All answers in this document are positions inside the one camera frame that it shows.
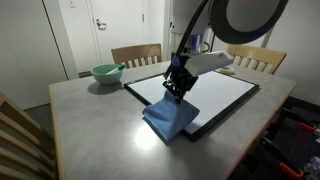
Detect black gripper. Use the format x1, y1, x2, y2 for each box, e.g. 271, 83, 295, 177
163, 64, 200, 105

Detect blue cloth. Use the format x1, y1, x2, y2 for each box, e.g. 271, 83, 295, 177
142, 89, 201, 143

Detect black framed whiteboard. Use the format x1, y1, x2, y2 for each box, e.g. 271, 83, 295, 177
123, 69, 260, 143

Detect wooden slat-back chair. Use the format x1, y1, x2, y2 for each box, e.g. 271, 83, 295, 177
110, 43, 163, 70
0, 92, 58, 180
226, 44, 288, 76

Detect white marker with green cap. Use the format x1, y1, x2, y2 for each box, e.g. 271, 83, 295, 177
105, 64, 127, 76

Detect mint green bowl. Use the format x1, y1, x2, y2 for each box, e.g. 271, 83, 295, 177
89, 64, 124, 86

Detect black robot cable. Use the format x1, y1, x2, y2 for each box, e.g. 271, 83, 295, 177
173, 0, 212, 68

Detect white door with lever handle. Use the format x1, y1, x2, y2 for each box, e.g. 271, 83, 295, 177
87, 0, 148, 66

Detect silver lever door handle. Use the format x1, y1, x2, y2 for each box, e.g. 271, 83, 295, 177
95, 18, 107, 31

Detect black clamp with orange handle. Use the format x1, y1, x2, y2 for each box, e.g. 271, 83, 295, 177
281, 108, 318, 133
261, 136, 305, 180

